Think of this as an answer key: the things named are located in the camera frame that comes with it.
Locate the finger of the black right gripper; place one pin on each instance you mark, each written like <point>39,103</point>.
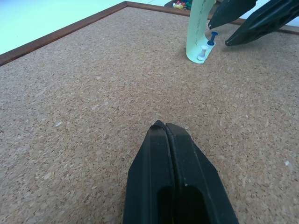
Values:
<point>259,23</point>
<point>230,12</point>

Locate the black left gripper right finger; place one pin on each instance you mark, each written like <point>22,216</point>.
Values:
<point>198,177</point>

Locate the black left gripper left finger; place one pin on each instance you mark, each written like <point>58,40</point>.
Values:
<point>149,177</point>

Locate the green paper note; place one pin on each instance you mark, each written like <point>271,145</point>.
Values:
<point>197,25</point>

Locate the blue pushpin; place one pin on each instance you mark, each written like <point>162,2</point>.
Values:
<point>212,38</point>

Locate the green pushpin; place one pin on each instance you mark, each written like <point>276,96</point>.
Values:
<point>187,3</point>

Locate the white pushpin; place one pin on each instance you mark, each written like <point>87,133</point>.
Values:
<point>202,52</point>

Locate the yellow pushpin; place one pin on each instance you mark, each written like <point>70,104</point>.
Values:
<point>178,5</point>

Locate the red pushpin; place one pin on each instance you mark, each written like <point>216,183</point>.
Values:
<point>179,2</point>

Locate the pile of coloured push pins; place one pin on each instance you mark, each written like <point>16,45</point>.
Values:
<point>168,4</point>

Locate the cork board with wooden frame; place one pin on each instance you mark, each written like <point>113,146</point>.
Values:
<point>112,98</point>

